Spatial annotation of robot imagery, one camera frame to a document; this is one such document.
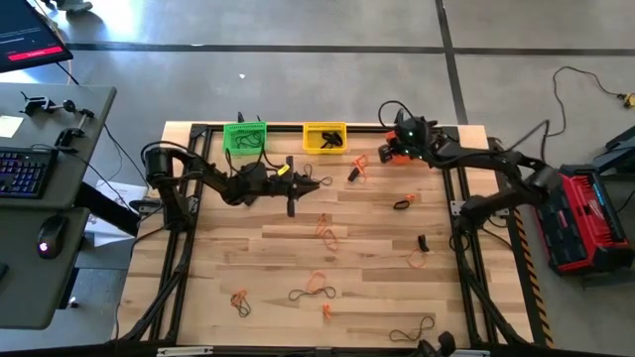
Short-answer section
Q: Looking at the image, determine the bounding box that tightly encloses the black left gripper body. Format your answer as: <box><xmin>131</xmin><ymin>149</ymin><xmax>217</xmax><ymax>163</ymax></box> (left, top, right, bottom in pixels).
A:
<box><xmin>262</xmin><ymin>155</ymin><xmax>301</xmax><ymax>218</ymax></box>

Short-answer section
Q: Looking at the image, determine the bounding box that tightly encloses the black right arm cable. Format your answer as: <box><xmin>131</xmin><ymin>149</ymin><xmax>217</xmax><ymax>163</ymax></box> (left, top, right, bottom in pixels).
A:
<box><xmin>377</xmin><ymin>99</ymin><xmax>418</xmax><ymax>130</ymax></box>

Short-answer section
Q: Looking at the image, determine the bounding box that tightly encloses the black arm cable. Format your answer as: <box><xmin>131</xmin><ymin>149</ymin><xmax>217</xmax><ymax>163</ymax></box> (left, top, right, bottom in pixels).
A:
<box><xmin>377</xmin><ymin>99</ymin><xmax>418</xmax><ymax>130</ymax></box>
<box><xmin>140</xmin><ymin>140</ymin><xmax>287</xmax><ymax>175</ymax></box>

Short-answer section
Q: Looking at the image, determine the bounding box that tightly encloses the backlit black keyboard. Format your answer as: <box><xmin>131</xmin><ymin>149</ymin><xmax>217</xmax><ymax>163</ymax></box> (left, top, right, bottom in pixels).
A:
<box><xmin>0</xmin><ymin>147</ymin><xmax>60</xmax><ymax>200</ymax></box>

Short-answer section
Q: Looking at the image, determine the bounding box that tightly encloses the black rounded object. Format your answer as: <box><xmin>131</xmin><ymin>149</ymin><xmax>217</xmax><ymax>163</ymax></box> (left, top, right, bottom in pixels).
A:
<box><xmin>415</xmin><ymin>330</ymin><xmax>457</xmax><ymax>357</ymax></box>

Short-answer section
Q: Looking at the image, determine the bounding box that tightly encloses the red black tool case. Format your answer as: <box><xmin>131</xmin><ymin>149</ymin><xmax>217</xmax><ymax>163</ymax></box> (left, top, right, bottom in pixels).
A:
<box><xmin>535</xmin><ymin>164</ymin><xmax>635</xmax><ymax>277</ymax></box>

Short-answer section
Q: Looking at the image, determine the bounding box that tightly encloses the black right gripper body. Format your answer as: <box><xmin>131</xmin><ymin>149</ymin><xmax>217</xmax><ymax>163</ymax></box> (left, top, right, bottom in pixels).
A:
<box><xmin>379</xmin><ymin>116</ymin><xmax>441</xmax><ymax>165</ymax></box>

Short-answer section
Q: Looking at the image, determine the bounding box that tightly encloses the green plastic basket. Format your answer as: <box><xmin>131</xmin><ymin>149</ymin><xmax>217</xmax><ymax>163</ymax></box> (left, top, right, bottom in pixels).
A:
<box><xmin>222</xmin><ymin>121</ymin><xmax>269</xmax><ymax>156</ymax></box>

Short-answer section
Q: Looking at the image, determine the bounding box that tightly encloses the white paper note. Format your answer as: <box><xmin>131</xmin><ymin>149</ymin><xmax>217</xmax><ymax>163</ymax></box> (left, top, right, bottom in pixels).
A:
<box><xmin>0</xmin><ymin>114</ymin><xmax>25</xmax><ymax>139</ymax></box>

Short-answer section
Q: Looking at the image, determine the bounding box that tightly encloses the black desk clamp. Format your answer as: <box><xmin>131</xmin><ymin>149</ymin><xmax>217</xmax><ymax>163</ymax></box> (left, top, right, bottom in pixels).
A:
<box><xmin>53</xmin><ymin>107</ymin><xmax>96</xmax><ymax>153</ymax></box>
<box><xmin>19</xmin><ymin>90</ymin><xmax>78</xmax><ymax>118</ymax></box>

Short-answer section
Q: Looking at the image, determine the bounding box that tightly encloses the white paper sheet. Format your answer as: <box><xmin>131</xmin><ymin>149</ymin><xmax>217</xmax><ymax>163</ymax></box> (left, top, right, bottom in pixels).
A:
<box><xmin>83</xmin><ymin>178</ymin><xmax>150</xmax><ymax>249</ymax></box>

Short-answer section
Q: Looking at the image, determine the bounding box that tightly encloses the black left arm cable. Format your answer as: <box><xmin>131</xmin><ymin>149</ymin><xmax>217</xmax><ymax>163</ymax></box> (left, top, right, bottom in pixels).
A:
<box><xmin>140</xmin><ymin>140</ymin><xmax>287</xmax><ymax>175</ymax></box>

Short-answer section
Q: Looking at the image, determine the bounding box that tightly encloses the black yellow hazard strip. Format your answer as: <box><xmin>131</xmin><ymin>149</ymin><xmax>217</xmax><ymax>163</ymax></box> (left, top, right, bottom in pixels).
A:
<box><xmin>488</xmin><ymin>137</ymin><xmax>556</xmax><ymax>348</ymax></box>

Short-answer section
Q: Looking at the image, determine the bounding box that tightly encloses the thin black rubber band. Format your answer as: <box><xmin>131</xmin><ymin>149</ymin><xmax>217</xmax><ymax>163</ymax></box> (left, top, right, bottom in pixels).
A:
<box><xmin>303</xmin><ymin>163</ymin><xmax>334</xmax><ymax>188</ymax></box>
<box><xmin>288</xmin><ymin>285</ymin><xmax>337</xmax><ymax>302</ymax></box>
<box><xmin>235</xmin><ymin>131</ymin><xmax>264</xmax><ymax>150</ymax></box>
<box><xmin>233</xmin><ymin>129</ymin><xmax>266</xmax><ymax>152</ymax></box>
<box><xmin>231</xmin><ymin>292</ymin><xmax>253</xmax><ymax>319</ymax></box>
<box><xmin>388</xmin><ymin>314</ymin><xmax>437</xmax><ymax>343</ymax></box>

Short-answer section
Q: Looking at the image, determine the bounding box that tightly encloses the black aluminium table frame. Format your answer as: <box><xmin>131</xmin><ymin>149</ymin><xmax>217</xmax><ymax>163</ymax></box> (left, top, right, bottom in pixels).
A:
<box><xmin>116</xmin><ymin>122</ymin><xmax>535</xmax><ymax>348</ymax></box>

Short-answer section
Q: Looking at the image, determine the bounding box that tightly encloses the black floor cable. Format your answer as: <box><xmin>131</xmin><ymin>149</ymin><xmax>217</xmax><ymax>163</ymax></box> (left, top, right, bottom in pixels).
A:
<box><xmin>539</xmin><ymin>65</ymin><xmax>626</xmax><ymax>179</ymax></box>

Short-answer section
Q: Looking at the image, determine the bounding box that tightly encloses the monitor with red bar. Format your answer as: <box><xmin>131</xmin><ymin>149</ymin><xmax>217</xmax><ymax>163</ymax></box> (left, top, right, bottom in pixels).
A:
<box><xmin>0</xmin><ymin>0</ymin><xmax>74</xmax><ymax>74</ymax></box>

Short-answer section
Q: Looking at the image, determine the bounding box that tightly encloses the orange plastic basket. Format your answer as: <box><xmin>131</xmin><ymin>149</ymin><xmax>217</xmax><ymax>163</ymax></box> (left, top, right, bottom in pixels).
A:
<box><xmin>384</xmin><ymin>129</ymin><xmax>416</xmax><ymax>168</ymax></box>

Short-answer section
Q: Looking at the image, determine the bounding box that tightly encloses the black computer mouse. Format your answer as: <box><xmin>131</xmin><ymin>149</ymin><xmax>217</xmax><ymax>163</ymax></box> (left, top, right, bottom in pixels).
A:
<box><xmin>37</xmin><ymin>214</ymin><xmax>69</xmax><ymax>261</ymax></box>

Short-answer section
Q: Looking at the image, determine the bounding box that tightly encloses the yellow plastic basket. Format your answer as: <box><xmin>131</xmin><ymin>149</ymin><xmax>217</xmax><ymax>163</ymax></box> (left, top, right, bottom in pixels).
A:
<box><xmin>302</xmin><ymin>121</ymin><xmax>348</xmax><ymax>156</ymax></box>

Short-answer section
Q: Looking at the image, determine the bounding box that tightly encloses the black floor equipment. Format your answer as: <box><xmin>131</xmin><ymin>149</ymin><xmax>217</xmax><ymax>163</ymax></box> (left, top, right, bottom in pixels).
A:
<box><xmin>592</xmin><ymin>124</ymin><xmax>635</xmax><ymax>175</ymax></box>

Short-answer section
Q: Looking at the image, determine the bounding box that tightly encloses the grey desk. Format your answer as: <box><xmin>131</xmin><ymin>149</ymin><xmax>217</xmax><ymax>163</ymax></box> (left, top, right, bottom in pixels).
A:
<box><xmin>0</xmin><ymin>82</ymin><xmax>118</xmax><ymax>331</ymax></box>

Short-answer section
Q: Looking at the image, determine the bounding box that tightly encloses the black desk leg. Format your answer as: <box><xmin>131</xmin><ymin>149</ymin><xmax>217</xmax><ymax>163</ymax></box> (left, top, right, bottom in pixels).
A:
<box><xmin>73</xmin><ymin>181</ymin><xmax>143</xmax><ymax>238</ymax></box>

